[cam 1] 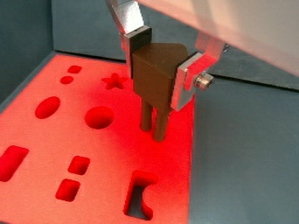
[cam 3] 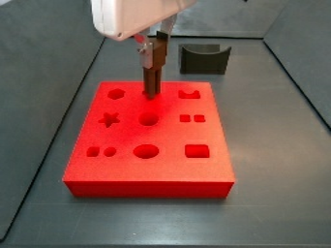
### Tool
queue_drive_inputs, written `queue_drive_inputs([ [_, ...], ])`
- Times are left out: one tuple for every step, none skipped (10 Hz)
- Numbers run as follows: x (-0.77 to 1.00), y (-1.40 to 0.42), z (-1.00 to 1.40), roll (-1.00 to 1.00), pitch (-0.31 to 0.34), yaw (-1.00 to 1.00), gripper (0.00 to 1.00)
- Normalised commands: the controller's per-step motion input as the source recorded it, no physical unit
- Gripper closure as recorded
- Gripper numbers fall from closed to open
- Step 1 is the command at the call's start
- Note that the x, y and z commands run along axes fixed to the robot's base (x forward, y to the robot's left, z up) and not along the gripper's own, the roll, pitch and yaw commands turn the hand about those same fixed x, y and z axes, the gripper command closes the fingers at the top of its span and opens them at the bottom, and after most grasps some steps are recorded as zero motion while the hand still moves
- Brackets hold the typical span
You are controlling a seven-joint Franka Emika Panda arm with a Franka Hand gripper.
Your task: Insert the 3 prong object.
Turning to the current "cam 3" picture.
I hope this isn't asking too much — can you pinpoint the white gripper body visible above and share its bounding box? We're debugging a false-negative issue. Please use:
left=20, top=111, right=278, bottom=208
left=91, top=0, right=196, bottom=41

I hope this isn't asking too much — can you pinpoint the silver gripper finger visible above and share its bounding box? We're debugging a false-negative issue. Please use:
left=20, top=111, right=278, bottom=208
left=135, top=33, right=152, bottom=69
left=160, top=15, right=177, bottom=35

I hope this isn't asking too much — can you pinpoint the dark grey curved block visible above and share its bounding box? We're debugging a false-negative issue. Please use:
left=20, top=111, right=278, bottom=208
left=179, top=44, right=231, bottom=75

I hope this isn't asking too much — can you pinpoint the red foam shape board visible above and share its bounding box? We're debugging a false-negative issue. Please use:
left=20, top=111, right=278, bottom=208
left=61, top=81, right=235, bottom=198

